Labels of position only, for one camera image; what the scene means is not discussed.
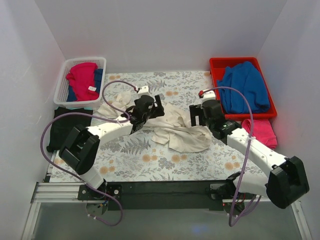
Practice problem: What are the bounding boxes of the cream t shirt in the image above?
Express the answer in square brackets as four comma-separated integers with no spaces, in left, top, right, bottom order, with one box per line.
[97,90,212,153]

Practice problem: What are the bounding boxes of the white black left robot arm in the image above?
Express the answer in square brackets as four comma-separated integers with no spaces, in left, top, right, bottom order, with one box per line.
[58,95,165,200]

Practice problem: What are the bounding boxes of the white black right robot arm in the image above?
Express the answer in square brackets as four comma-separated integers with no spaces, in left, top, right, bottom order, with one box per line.
[189,99,310,209]

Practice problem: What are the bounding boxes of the floral table mat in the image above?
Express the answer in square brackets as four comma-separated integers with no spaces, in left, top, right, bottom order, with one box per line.
[49,70,268,183]

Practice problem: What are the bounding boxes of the red plastic bin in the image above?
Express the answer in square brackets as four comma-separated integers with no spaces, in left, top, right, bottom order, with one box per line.
[209,56,278,120]

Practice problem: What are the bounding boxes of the blue t shirt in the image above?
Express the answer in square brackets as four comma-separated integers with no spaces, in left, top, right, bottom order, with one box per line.
[217,61,271,114]

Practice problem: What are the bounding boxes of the folded pink t shirt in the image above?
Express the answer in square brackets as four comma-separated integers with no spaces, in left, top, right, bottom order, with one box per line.
[241,119,278,150]

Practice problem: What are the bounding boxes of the white plastic basket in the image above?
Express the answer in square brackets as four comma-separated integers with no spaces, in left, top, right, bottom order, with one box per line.
[53,56,107,108]

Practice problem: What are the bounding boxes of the magenta t shirt in basket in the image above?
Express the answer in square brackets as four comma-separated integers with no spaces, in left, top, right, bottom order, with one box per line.
[65,62,99,102]

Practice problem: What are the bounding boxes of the navy t shirt in basket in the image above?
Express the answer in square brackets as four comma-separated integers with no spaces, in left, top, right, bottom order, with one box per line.
[66,68,103,102]

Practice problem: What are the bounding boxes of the folded black t shirt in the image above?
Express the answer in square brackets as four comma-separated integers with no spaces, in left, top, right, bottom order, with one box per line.
[46,107,93,153]

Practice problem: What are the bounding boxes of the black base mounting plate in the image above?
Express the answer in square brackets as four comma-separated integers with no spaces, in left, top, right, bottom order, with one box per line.
[77,180,236,211]

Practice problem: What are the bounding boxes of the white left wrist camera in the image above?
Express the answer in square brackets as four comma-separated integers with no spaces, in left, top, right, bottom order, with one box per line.
[135,85,151,97]

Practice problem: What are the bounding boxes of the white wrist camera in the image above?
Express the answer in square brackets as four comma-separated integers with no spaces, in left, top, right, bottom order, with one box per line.
[135,85,151,97]
[198,89,216,100]

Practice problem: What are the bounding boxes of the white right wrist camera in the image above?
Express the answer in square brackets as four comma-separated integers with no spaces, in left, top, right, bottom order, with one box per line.
[198,89,216,100]

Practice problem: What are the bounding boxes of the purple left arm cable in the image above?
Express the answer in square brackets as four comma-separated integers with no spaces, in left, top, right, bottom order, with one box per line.
[40,80,139,227]

